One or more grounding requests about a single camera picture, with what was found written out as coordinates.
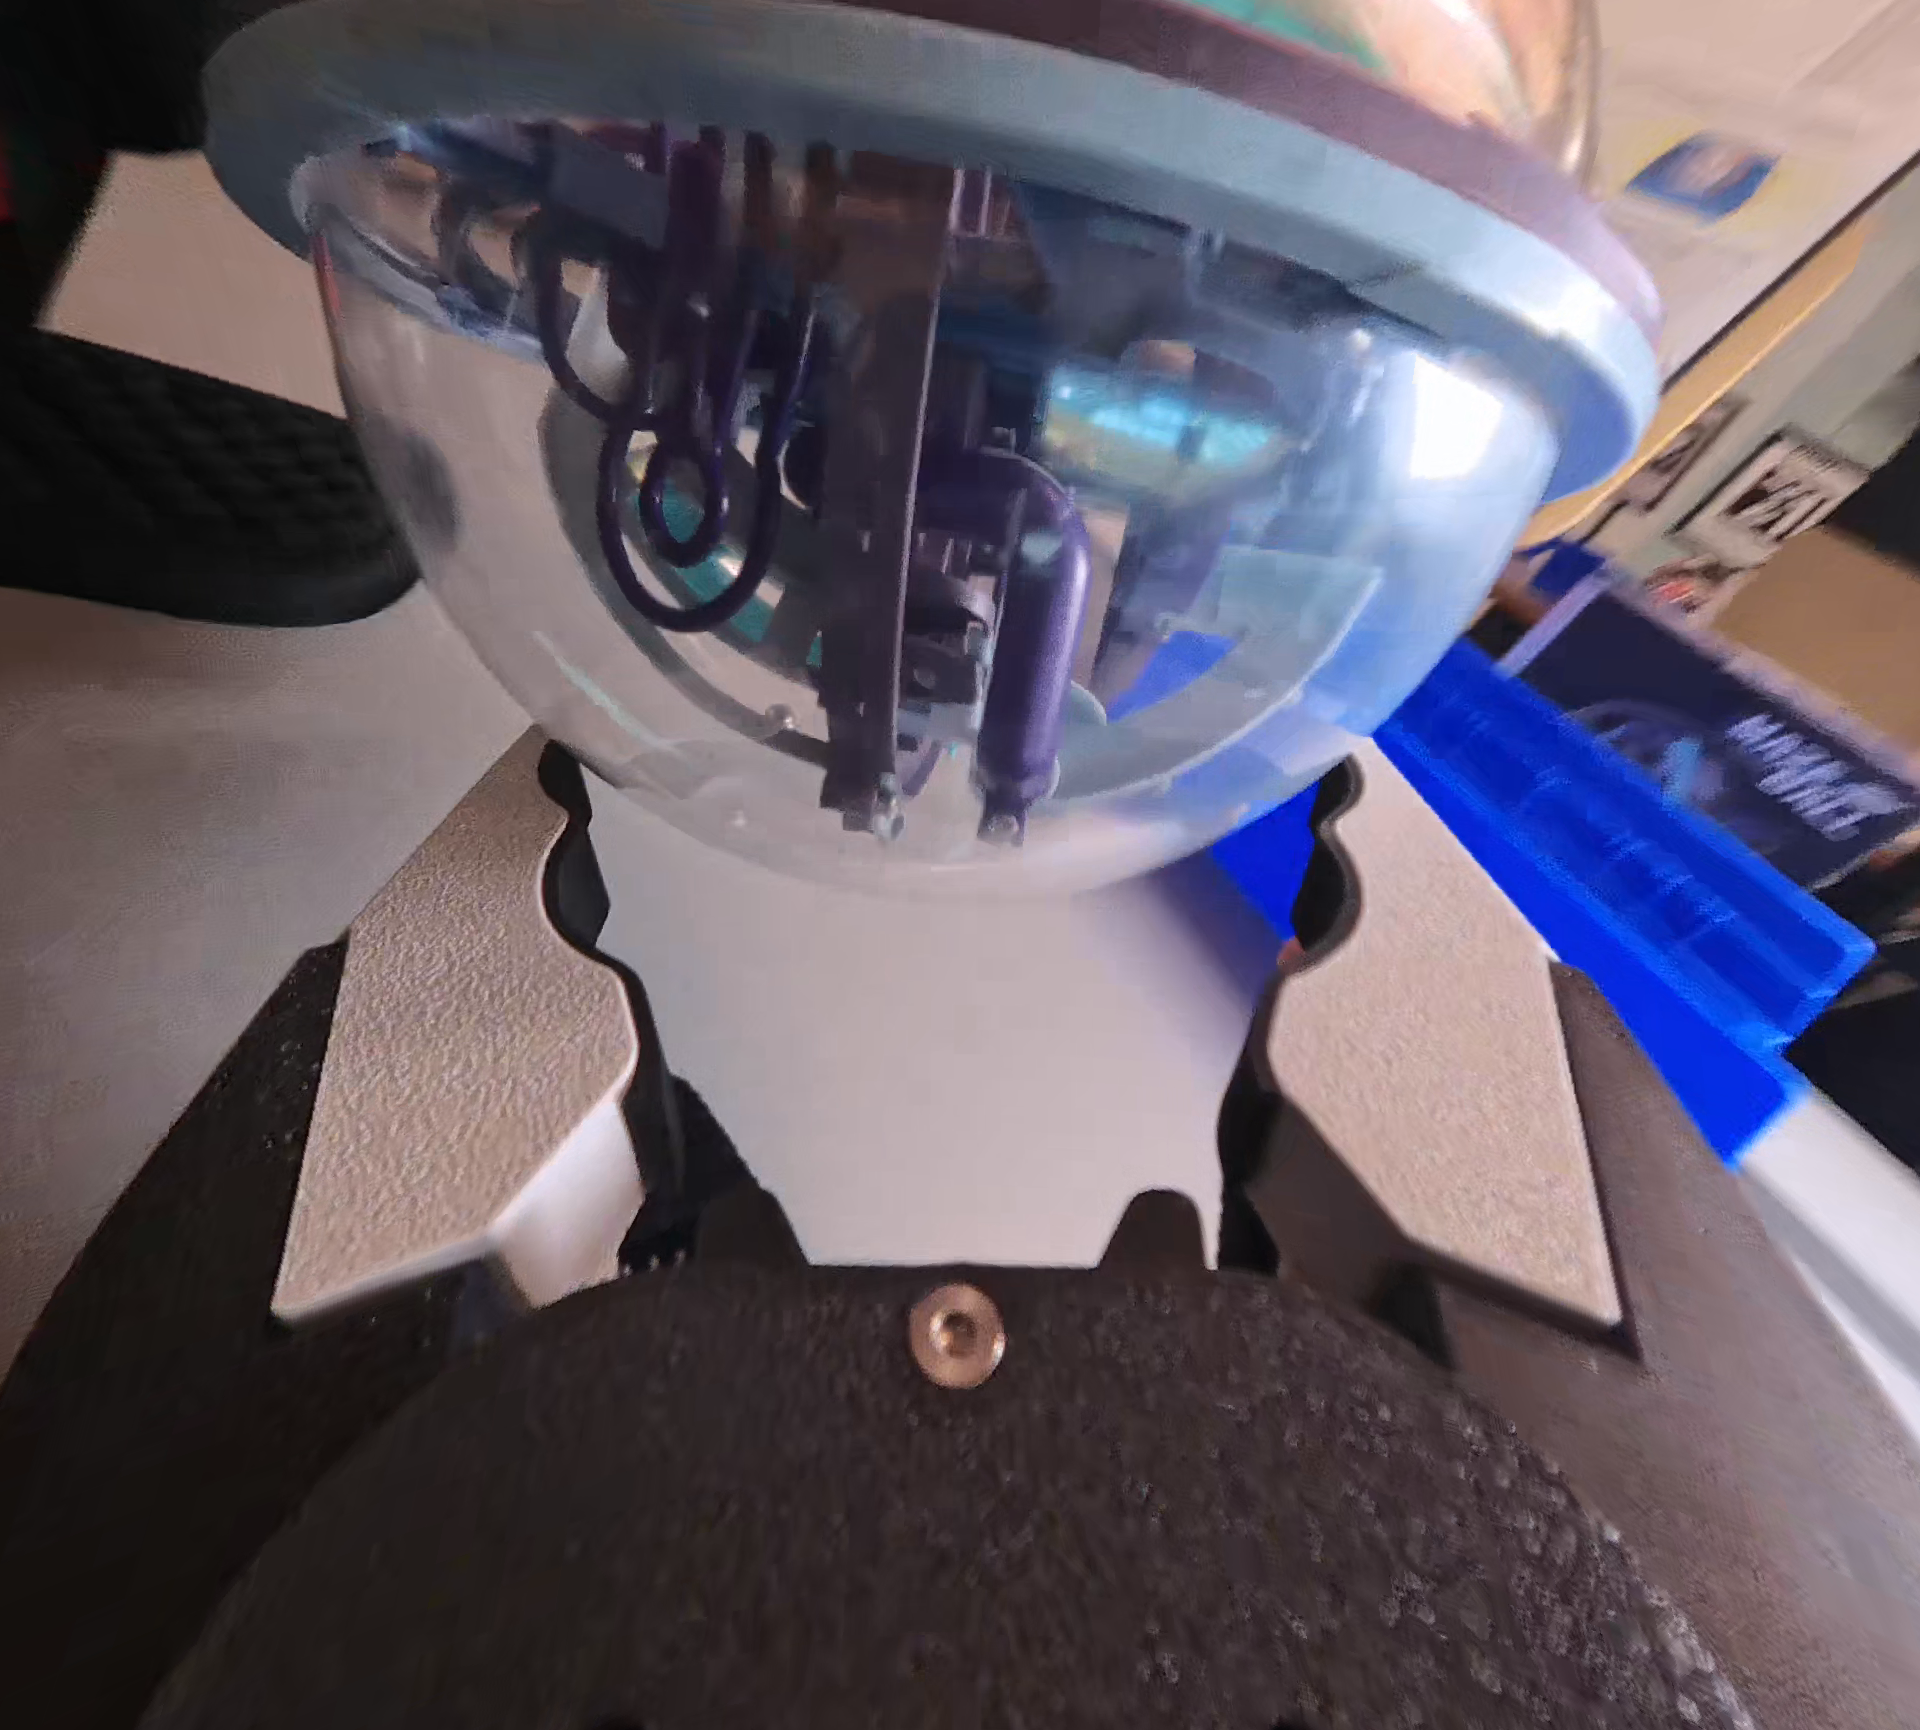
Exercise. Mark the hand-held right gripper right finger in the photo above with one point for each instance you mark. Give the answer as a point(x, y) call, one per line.
point(1442, 1103)

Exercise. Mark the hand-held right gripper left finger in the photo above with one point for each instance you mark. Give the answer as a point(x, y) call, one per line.
point(451, 1072)

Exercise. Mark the clear maze ball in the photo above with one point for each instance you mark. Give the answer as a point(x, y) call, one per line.
point(902, 412)

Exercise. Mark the person's left forearm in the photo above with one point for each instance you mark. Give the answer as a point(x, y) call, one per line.
point(151, 21)

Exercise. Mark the blue plastic bin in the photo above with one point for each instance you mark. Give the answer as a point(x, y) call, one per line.
point(1591, 862)

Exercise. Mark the dark blue printed box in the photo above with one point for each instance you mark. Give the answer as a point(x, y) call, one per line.
point(1741, 742)

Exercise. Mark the black white marker board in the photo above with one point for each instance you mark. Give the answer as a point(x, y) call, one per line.
point(1755, 497)

